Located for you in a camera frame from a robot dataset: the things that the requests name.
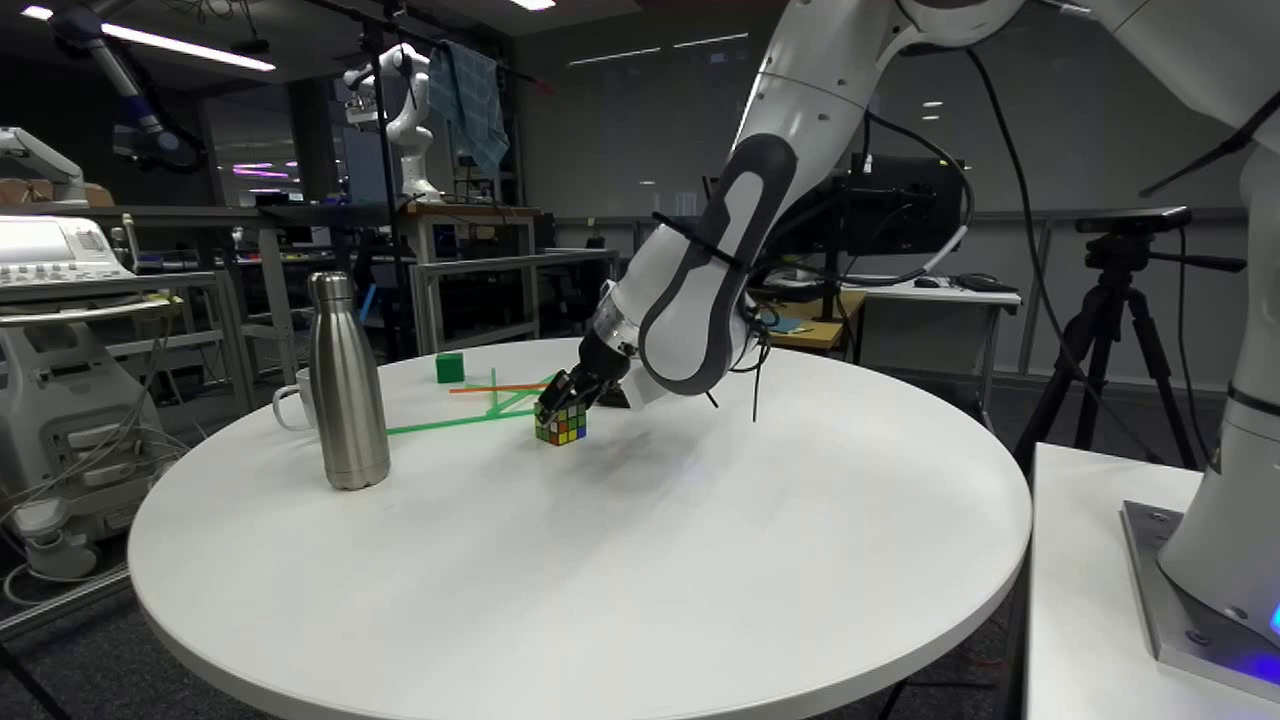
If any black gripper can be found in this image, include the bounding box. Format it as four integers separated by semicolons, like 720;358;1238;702
533;333;631;443

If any multicoloured Rubik's cube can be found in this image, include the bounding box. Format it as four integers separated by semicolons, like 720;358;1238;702
533;399;595;453

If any long green straw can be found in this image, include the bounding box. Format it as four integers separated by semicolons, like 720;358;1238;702
386;399;545;440

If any metal shelf table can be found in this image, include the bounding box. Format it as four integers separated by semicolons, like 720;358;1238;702
397;205;545;358

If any stainless steel water bottle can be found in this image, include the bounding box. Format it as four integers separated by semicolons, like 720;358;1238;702
307;269;397;497

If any wooden desk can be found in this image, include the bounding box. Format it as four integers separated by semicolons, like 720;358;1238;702
762;292;868;359

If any white mug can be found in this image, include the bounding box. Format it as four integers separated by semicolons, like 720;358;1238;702
270;369;323;435

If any black stand pole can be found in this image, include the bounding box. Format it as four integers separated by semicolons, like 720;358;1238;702
361;0;414;358

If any blue hanging cloth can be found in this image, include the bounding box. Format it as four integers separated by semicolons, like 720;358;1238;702
427;38;517;176

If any white desk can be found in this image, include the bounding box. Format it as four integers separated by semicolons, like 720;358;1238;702
839;272;1030;404

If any wide black monitor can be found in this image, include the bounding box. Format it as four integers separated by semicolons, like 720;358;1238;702
831;152;968;261

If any black keyboard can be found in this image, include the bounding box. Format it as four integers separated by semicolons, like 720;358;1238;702
950;269;1020;298

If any white lab machine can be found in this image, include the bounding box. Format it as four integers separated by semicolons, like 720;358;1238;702
0;212;184;594

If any white ceiling light strip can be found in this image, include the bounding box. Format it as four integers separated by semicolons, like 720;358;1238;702
17;0;280;82

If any white robot mounting table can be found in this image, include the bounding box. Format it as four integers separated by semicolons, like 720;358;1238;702
1020;435;1280;720

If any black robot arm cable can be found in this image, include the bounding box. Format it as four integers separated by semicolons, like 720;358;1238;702
851;46;1071;352

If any black camera tripod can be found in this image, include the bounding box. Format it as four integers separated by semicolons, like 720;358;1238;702
1014;227;1253;472

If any black camera on tripod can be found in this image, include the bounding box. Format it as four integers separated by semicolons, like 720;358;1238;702
1071;202;1198;239

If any grey metal base plate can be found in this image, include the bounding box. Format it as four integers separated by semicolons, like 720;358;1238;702
1117;497;1280;706

